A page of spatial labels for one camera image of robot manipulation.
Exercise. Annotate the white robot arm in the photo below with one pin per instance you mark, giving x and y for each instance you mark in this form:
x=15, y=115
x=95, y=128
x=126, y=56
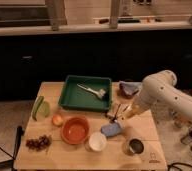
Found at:
x=161, y=87

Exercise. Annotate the red bowl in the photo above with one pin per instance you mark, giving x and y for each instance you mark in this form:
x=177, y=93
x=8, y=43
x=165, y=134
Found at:
x=75, y=130

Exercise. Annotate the green plastic tray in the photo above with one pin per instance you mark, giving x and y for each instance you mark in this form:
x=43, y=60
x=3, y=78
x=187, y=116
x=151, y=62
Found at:
x=75, y=98

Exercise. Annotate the white dish brush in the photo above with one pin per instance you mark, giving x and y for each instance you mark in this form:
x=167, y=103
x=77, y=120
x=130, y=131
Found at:
x=101, y=94

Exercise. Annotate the purple crumpled cloth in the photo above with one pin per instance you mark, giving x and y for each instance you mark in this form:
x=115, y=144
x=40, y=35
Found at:
x=129, y=89

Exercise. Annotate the small brown box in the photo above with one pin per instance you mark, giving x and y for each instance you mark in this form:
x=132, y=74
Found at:
x=112, y=113

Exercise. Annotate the blue sponge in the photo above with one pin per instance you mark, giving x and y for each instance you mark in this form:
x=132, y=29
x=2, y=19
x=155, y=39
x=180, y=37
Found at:
x=111, y=130

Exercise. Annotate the orange peach fruit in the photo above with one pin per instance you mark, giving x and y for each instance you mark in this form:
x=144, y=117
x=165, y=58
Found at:
x=57, y=120

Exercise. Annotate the white cup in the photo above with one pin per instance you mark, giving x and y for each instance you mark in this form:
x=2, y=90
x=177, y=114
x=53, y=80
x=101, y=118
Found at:
x=97, y=142

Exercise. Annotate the light green vegetable piece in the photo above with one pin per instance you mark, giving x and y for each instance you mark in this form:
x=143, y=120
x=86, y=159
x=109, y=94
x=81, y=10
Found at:
x=44, y=109

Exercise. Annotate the green cucumber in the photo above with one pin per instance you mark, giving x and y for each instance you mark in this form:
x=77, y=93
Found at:
x=36, y=106

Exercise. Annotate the wooden folding table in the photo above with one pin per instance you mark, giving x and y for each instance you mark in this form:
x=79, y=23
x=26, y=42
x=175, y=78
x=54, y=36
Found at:
x=62, y=156

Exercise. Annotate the metal cup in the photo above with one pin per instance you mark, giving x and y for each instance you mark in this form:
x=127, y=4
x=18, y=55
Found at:
x=135, y=147

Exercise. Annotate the bunch of dark grapes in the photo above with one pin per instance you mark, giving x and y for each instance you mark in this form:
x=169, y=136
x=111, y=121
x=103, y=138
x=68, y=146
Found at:
x=40, y=143

